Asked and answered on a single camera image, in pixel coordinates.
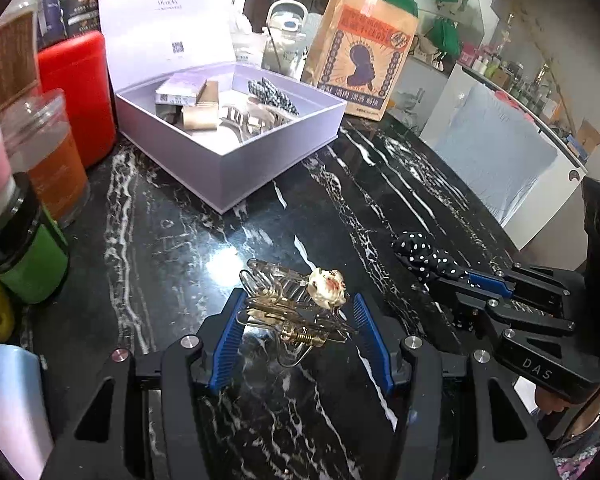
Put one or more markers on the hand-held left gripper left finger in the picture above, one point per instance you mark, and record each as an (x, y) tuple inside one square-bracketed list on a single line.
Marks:
[(227, 345)]

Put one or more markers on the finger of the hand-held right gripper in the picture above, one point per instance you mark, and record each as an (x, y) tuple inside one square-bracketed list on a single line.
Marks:
[(490, 282), (470, 310)]

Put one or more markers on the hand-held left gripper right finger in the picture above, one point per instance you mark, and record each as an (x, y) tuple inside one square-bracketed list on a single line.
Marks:
[(375, 345)]

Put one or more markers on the black polka dot scrunchie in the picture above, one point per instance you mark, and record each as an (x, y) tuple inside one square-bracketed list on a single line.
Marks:
[(420, 252)]

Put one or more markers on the clear hair claw with doll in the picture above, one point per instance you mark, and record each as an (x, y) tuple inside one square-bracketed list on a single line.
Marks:
[(325, 285)]

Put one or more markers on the lavender gift box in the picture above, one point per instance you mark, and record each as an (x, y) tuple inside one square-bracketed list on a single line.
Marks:
[(260, 165)]

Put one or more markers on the beige marbled hair claw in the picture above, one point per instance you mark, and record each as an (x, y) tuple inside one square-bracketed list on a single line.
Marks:
[(252, 120)]

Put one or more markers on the small white labelled box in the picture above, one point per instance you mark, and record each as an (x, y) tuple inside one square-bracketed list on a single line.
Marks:
[(185, 82)]

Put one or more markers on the white cabinet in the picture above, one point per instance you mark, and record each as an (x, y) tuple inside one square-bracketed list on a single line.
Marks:
[(545, 220)]

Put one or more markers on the grey-blue leaf pattern cloth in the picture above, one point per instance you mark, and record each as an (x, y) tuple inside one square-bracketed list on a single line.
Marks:
[(495, 150)]

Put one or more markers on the cardboard box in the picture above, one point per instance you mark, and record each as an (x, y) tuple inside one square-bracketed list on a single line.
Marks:
[(590, 140)]

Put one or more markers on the row of bottles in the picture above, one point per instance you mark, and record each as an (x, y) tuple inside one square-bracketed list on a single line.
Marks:
[(520, 85)]

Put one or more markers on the green jar with black lid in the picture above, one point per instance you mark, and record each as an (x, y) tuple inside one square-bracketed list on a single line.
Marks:
[(35, 270)]

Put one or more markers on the white paper sheet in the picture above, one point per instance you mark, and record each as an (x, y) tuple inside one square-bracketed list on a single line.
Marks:
[(15, 405)]

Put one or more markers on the clear jar with orange contents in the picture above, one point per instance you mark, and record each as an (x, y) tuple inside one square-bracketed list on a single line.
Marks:
[(55, 175)]

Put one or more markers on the brown printed paper bag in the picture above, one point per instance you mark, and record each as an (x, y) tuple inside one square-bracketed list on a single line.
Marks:
[(360, 60)]

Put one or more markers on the glass cup with cartoon print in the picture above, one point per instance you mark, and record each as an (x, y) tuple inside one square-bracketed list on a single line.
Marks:
[(285, 62)]

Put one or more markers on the red canister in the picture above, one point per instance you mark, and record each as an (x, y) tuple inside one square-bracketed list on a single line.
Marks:
[(75, 95)]

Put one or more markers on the small white medicine box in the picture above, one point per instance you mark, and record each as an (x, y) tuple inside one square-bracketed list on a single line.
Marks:
[(247, 50)]

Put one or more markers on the clear plastic bag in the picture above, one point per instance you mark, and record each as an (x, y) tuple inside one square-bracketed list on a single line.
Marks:
[(242, 22)]

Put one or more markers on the cream kettle-shaped water bottle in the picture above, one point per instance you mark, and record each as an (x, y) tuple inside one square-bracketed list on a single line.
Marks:
[(286, 17)]

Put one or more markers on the clear jar with brown label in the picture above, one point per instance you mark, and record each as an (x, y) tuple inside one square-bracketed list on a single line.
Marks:
[(15, 50)]

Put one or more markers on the dark purple jar grey lid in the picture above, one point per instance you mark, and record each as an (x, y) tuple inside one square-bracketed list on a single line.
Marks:
[(52, 15)]

